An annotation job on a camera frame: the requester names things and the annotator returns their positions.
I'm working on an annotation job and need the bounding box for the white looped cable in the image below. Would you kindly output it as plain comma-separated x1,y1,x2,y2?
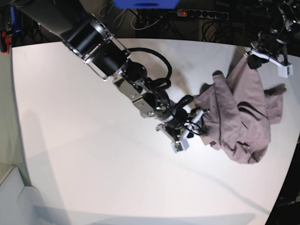
112,9,141,30

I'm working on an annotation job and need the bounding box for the blue plastic bin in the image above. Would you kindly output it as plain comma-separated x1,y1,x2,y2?
113,0,179,9

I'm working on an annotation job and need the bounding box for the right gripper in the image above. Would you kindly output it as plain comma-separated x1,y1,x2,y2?
156,107,209,143

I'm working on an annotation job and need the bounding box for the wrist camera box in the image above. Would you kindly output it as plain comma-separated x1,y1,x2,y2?
172,139,189,153
278,64,293,78

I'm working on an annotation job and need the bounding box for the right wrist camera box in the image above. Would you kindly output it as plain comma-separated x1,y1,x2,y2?
172,139,189,153

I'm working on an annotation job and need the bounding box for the black power strip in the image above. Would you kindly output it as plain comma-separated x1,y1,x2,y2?
176,9,229,21

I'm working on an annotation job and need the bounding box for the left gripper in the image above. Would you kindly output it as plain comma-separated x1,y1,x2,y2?
246,31,291,69

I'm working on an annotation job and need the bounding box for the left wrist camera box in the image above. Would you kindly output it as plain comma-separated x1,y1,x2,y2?
278,64,293,78

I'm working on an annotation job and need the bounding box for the mauve pink t-shirt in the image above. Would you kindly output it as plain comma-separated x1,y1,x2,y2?
194,57,286,164

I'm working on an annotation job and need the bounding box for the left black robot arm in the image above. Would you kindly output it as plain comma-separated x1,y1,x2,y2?
246,0,300,69

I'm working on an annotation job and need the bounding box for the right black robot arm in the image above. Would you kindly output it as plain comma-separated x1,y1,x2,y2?
11,0,207,143

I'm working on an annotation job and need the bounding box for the red and black clamp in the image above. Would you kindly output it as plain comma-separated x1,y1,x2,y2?
0,30,12,54

